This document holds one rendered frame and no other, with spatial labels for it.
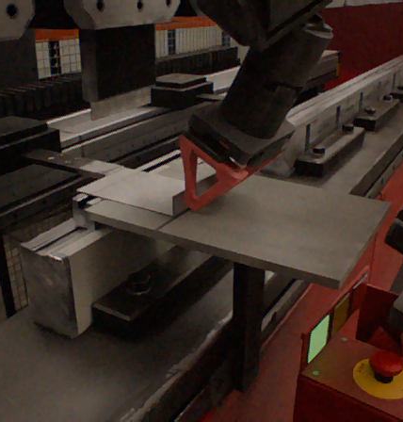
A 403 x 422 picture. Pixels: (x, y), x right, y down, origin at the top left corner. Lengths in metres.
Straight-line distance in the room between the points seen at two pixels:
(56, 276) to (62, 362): 0.08
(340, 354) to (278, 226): 0.26
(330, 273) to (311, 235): 0.07
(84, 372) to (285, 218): 0.24
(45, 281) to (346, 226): 0.30
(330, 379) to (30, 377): 0.34
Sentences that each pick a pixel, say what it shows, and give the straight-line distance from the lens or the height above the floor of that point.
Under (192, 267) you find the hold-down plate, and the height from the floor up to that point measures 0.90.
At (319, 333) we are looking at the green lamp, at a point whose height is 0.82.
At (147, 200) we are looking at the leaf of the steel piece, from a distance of 0.55.
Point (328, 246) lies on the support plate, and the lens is 0.47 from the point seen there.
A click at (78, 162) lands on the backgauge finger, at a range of 0.67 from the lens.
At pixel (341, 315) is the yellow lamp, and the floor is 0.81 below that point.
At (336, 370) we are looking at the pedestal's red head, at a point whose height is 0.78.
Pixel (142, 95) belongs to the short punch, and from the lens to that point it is 0.61.
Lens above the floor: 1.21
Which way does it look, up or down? 23 degrees down
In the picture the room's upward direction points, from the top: straight up
